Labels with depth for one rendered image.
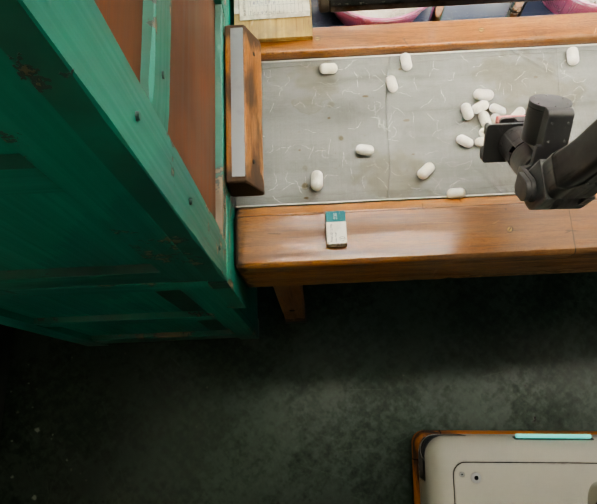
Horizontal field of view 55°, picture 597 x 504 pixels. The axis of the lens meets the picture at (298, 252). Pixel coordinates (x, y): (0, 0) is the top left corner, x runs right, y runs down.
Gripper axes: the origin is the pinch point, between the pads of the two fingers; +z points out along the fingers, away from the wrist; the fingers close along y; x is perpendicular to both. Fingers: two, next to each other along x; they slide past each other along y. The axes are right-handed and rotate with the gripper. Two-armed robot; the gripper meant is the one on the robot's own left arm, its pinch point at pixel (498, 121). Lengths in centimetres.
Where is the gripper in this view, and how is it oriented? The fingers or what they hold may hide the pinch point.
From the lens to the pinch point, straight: 106.9
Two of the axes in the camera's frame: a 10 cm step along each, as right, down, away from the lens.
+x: 0.4, 8.2, 5.6
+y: -10.0, 0.5, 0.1
